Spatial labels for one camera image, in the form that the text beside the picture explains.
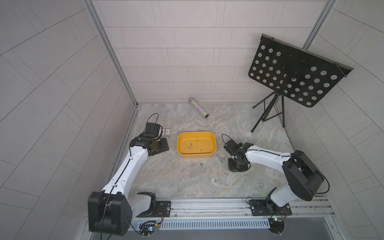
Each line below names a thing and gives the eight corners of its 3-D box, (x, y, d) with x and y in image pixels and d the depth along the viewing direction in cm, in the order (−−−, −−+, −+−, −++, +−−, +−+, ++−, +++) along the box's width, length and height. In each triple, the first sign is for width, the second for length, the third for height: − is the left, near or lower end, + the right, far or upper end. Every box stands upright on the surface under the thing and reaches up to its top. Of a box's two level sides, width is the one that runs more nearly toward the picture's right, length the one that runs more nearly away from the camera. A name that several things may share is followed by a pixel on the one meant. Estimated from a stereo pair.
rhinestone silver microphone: (205, 118, 110) (205, 115, 107) (188, 102, 121) (188, 98, 118) (209, 115, 111) (210, 112, 109) (192, 99, 122) (192, 96, 120)
